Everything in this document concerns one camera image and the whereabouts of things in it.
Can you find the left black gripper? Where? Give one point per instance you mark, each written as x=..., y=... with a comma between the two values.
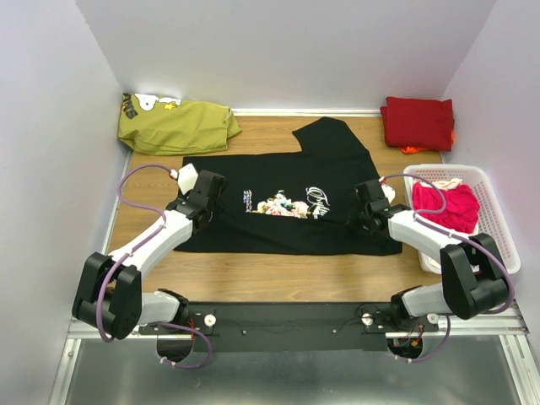
x=186, y=198

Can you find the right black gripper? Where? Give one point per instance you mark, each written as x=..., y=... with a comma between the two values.
x=353, y=218

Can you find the black floral t-shirt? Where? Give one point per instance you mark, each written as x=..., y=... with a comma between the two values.
x=293, y=203

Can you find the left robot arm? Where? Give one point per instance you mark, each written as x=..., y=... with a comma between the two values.
x=109, y=296

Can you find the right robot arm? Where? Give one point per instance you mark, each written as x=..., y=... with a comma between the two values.
x=474, y=279

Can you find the orange folded t-shirt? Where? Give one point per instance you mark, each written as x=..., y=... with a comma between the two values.
x=416, y=150

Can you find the olive green folded t-shirt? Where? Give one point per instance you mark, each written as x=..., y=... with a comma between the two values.
x=164, y=126

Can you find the red folded t-shirt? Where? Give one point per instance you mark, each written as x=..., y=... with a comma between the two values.
x=425, y=124

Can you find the white plastic basket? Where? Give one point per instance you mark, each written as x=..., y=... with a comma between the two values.
x=491, y=219

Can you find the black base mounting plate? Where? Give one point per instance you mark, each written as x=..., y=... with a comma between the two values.
x=309, y=326

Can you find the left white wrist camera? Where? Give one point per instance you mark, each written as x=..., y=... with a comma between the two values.
x=185, y=178

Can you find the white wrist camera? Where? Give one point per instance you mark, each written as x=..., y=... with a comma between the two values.
x=185, y=178
x=388, y=191

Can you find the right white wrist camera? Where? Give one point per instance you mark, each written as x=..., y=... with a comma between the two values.
x=388, y=191

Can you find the aluminium frame rail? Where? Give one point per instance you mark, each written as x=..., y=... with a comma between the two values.
x=486, y=360

